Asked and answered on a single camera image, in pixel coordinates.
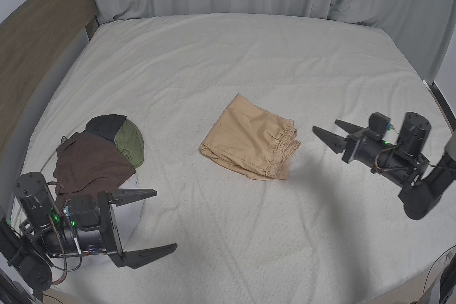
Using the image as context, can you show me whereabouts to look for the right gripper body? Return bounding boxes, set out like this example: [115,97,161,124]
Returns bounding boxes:
[341,128,396,175]

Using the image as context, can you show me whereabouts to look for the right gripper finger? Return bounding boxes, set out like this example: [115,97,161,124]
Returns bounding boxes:
[312,126,347,154]
[335,120,364,136]

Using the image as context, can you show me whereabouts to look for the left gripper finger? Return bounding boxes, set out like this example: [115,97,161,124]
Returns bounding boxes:
[119,243,178,269]
[109,188,158,207]

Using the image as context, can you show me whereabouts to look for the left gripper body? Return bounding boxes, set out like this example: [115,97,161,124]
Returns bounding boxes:
[57,191,126,267]

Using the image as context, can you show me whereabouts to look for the beige shorts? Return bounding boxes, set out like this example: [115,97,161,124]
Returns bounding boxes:
[199,93,301,180]

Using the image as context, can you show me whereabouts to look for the bed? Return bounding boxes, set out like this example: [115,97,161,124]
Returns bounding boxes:
[0,0,456,304]

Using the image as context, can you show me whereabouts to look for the white garment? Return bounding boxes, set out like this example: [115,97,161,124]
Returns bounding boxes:
[85,176,147,262]

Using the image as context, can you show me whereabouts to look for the green garment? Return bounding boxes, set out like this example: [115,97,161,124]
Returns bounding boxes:
[115,118,145,169]

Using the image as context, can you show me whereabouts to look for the brown garment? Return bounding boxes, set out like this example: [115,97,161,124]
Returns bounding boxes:
[53,132,137,210]

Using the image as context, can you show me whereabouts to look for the black garment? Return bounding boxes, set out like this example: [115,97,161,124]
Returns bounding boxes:
[86,114,128,143]

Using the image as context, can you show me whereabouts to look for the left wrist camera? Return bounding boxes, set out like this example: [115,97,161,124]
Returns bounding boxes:
[64,194,101,230]

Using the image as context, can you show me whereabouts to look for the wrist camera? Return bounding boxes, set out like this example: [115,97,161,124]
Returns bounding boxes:
[367,113,392,140]
[64,194,101,230]

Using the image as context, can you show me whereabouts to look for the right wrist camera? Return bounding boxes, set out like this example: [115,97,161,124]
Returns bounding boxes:
[367,113,392,140]

